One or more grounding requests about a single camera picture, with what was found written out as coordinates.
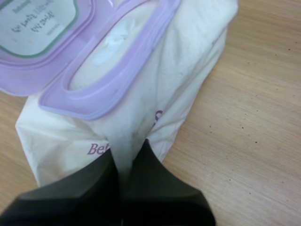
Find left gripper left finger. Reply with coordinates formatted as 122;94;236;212
0;148;123;226

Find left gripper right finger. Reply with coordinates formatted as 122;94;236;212
119;138;216;226

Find white wet wipes pack lilac lid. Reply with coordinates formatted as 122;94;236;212
0;0;238;189

